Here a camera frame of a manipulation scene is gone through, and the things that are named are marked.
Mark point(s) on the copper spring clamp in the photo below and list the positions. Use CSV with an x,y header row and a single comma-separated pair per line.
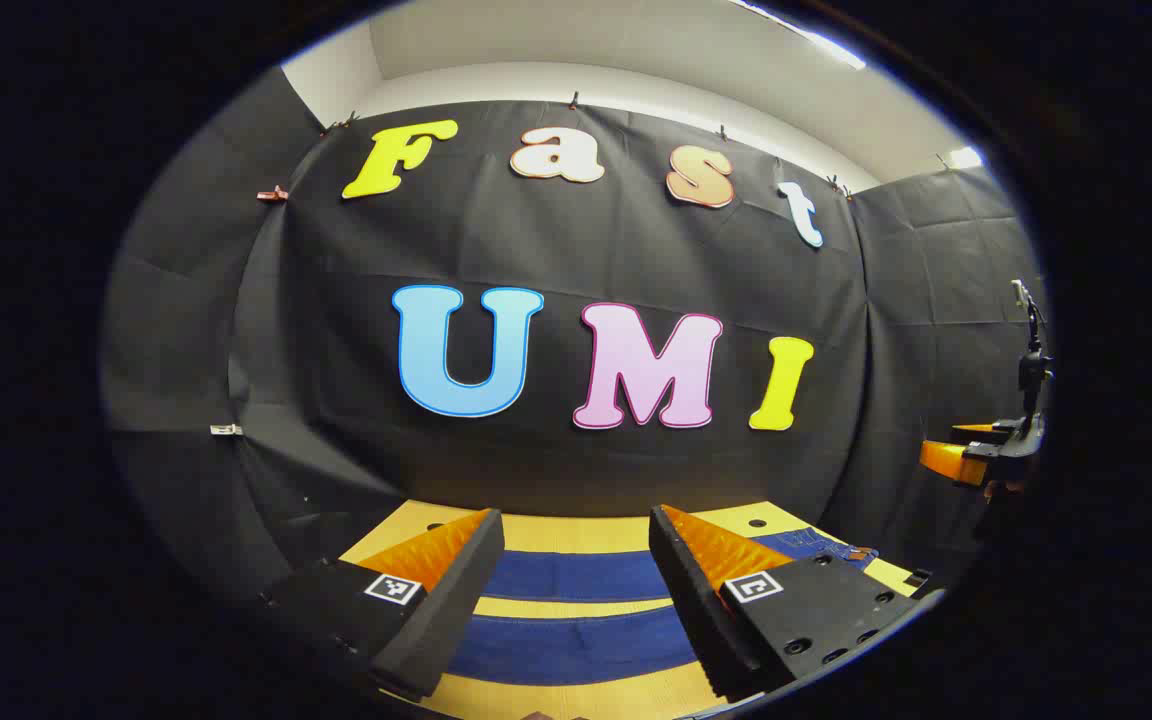
x,y
273,194

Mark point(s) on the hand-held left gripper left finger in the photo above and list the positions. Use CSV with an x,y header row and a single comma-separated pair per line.
x,y
456,610

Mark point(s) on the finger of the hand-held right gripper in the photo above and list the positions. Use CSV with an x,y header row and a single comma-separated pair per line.
x,y
981,433
951,460

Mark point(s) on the white clip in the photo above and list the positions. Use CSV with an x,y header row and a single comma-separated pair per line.
x,y
226,430

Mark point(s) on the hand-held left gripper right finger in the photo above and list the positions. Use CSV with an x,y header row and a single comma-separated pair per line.
x,y
696,610

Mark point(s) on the blue jeans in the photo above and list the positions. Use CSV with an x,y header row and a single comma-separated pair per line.
x,y
576,575

